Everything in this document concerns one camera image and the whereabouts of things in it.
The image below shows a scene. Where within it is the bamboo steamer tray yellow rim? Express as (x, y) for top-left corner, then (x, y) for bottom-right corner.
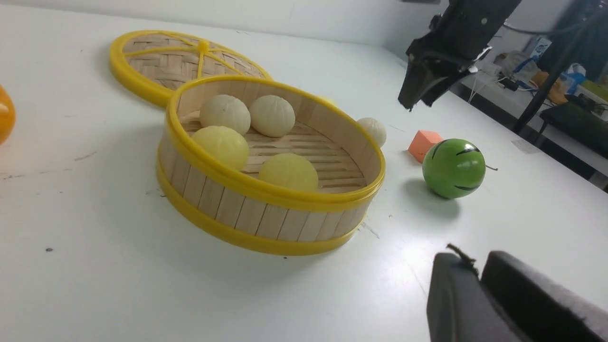
(156, 75), (386, 256)

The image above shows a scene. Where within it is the bamboo steamer lid yellow rim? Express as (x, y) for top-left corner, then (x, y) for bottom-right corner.
(109, 30), (271, 107)

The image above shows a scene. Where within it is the background desk with clutter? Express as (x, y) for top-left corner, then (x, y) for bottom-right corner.
(472, 9), (607, 181)

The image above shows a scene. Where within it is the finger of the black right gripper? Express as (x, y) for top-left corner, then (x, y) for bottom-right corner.
(422, 71), (468, 106)
(398, 61), (445, 111)

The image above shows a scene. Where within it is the orange foam cube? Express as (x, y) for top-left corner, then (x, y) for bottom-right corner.
(408, 130), (444, 164)

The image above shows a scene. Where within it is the yellow bun front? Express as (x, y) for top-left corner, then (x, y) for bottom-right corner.
(258, 153), (319, 192)

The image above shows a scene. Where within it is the orange toy tangerine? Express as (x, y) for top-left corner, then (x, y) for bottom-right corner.
(0, 85), (17, 144)

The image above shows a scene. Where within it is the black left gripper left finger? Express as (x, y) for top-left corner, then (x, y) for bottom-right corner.
(426, 243), (523, 342)

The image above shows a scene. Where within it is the white bun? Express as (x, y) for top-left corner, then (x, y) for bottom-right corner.
(199, 95), (251, 135)
(357, 117), (387, 147)
(249, 95), (295, 138)

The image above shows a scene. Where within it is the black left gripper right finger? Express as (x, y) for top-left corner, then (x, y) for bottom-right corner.
(481, 251), (608, 342)

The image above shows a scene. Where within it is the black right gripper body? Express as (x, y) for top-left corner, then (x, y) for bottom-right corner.
(406, 0), (521, 76)

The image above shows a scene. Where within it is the green toy watermelon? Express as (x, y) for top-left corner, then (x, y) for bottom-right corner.
(423, 138), (497, 200)

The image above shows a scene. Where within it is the yellow bun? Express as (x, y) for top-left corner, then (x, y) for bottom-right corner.
(258, 153), (319, 192)
(191, 126), (249, 171)

